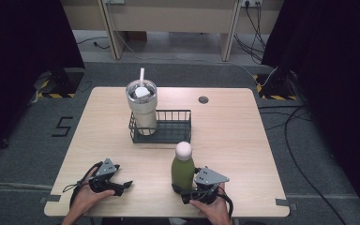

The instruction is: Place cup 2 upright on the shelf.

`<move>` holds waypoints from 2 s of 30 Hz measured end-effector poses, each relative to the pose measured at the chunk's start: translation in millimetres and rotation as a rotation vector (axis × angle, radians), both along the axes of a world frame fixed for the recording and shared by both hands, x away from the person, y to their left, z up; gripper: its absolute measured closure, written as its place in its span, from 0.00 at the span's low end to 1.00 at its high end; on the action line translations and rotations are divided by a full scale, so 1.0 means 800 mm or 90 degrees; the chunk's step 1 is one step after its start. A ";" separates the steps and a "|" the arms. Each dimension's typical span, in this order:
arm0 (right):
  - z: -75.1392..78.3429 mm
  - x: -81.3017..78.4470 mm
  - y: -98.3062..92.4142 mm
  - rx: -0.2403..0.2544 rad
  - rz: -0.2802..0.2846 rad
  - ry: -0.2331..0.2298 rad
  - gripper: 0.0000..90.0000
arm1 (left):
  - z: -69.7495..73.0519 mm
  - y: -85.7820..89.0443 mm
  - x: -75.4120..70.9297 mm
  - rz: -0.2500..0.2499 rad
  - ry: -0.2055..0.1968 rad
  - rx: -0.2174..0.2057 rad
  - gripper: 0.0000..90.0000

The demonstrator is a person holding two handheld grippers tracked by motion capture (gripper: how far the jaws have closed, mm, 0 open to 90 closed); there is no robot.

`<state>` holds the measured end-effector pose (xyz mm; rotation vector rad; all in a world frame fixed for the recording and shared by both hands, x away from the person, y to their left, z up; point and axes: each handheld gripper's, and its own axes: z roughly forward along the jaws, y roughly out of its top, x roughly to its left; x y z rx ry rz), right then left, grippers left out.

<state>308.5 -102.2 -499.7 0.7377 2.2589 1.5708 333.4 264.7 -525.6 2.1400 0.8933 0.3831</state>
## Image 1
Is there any white wall socket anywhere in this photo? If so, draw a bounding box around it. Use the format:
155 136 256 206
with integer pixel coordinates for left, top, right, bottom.
241 0 264 8

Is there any black stand base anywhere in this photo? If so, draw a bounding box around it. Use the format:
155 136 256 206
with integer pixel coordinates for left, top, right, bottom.
33 67 85 99
252 72 298 101

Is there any grey tape strip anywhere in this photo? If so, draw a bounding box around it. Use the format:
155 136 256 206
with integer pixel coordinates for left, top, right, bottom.
275 198 298 211
39 194 62 204

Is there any white tumbler with straw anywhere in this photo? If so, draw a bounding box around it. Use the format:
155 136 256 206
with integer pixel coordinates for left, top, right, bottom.
125 67 158 136

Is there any person's right hand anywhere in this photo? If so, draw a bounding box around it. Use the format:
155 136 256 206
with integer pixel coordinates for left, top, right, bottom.
188 183 233 221

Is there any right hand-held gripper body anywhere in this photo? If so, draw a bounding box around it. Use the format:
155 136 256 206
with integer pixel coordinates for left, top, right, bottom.
194 167 231 204

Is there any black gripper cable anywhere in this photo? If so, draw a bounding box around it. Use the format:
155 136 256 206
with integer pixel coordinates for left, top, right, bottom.
218 192 234 219
63 161 104 209

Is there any dark curtain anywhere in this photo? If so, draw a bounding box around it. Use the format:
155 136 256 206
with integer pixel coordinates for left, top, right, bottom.
0 0 86 160
261 0 360 225

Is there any person's left hand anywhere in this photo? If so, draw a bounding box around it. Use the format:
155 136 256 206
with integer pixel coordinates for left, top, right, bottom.
71 168 116 217

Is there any bundle of black cables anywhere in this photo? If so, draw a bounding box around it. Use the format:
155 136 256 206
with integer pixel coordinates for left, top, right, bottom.
233 2 268 65

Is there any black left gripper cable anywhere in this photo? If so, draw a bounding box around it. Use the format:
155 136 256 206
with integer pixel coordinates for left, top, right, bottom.
63 161 104 209

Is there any green bottle with white cap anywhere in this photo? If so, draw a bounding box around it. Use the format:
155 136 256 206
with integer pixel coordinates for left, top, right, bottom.
171 141 197 195

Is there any black wire basket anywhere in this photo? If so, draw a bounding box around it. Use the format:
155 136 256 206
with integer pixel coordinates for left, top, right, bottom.
128 109 192 144

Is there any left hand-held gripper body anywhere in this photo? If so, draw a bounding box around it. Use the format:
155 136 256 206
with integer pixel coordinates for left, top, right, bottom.
88 157 120 194

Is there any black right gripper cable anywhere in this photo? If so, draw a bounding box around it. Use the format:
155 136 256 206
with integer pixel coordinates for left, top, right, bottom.
218 192 234 219

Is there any short black floor cable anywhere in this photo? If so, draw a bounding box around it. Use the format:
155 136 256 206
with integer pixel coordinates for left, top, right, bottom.
75 36 111 51

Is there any long black floor cable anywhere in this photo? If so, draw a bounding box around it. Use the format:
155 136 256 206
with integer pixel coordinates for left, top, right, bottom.
257 104 349 225

